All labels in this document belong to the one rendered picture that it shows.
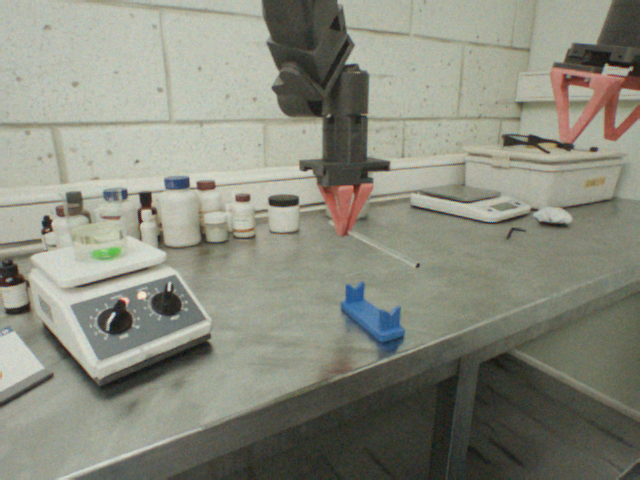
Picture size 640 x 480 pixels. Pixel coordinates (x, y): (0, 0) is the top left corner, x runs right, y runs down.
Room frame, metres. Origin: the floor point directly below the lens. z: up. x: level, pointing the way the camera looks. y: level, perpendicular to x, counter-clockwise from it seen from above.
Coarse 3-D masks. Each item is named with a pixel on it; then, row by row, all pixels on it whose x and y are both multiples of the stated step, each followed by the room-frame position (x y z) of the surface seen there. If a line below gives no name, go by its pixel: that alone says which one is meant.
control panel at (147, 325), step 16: (128, 288) 0.42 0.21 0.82; (144, 288) 0.43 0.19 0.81; (160, 288) 0.44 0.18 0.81; (176, 288) 0.45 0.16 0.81; (80, 304) 0.39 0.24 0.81; (96, 304) 0.39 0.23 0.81; (112, 304) 0.40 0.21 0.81; (128, 304) 0.40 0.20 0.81; (144, 304) 0.41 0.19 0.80; (192, 304) 0.43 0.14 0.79; (80, 320) 0.37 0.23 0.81; (96, 320) 0.38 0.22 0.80; (144, 320) 0.39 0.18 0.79; (160, 320) 0.40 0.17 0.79; (176, 320) 0.41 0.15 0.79; (192, 320) 0.41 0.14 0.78; (96, 336) 0.36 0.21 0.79; (112, 336) 0.37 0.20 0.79; (128, 336) 0.37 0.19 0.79; (144, 336) 0.38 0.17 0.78; (160, 336) 0.38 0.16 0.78; (96, 352) 0.34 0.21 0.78; (112, 352) 0.35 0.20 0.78
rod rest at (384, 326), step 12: (348, 288) 0.50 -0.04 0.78; (360, 288) 0.51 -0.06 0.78; (348, 300) 0.50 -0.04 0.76; (360, 300) 0.51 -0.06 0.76; (348, 312) 0.49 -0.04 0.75; (360, 312) 0.48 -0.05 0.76; (372, 312) 0.48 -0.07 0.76; (384, 312) 0.43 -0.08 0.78; (396, 312) 0.44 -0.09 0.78; (360, 324) 0.46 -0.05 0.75; (372, 324) 0.45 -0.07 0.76; (384, 324) 0.43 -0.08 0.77; (396, 324) 0.44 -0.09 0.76; (384, 336) 0.42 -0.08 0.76; (396, 336) 0.43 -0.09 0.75
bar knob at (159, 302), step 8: (168, 288) 0.42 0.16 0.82; (160, 296) 0.42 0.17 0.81; (168, 296) 0.41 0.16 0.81; (176, 296) 0.43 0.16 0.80; (152, 304) 0.41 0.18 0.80; (160, 304) 0.41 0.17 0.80; (168, 304) 0.40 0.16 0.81; (176, 304) 0.42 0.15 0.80; (160, 312) 0.41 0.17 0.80; (168, 312) 0.41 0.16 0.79; (176, 312) 0.42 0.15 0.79
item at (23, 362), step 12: (12, 336) 0.38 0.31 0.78; (0, 348) 0.36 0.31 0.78; (12, 348) 0.37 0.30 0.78; (24, 348) 0.37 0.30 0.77; (0, 360) 0.35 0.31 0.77; (12, 360) 0.36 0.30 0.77; (24, 360) 0.36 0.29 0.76; (0, 372) 0.34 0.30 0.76; (12, 372) 0.35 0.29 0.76; (0, 384) 0.33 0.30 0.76
